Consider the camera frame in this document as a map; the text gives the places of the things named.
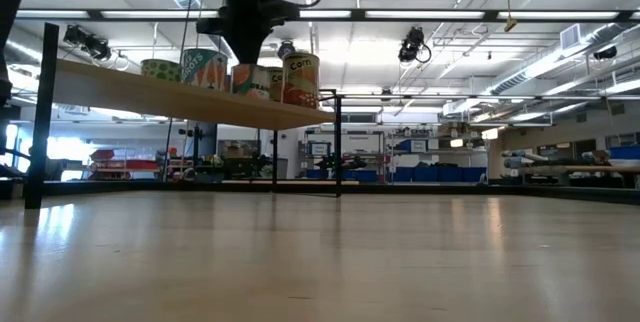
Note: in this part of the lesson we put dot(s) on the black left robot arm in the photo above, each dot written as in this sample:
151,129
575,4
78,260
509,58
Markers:
12,12

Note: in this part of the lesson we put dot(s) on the red cart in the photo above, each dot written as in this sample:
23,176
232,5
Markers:
125,165

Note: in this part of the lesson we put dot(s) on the wooden shelf with black legs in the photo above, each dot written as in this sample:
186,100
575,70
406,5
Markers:
150,94

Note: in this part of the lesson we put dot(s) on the blue storage bins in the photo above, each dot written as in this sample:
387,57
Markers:
440,174

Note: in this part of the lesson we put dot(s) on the blue storage bin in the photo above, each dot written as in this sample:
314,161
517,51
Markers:
625,152

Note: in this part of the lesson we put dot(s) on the white vent grille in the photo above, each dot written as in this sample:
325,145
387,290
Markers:
570,37

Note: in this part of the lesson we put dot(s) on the black ceiling camera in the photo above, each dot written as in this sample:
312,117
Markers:
412,47

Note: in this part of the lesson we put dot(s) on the black overhead light bar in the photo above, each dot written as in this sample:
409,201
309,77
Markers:
160,14

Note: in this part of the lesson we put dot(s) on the black ceiling spotlights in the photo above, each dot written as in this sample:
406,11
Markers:
85,42

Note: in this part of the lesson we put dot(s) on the teal carrots can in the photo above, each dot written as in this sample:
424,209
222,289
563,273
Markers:
205,69

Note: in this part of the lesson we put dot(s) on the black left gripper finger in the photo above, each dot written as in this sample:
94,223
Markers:
236,44
256,42

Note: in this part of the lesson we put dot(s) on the wooden bench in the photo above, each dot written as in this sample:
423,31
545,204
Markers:
575,168

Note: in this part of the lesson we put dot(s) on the black table frame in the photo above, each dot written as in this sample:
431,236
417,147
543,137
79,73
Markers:
150,188

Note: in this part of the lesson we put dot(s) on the green peas can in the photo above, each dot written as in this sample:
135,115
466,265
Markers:
161,70

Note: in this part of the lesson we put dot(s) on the round black ceiling fixture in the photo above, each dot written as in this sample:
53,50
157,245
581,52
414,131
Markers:
286,47

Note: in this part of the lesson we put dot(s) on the oranges can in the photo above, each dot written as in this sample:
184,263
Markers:
250,82

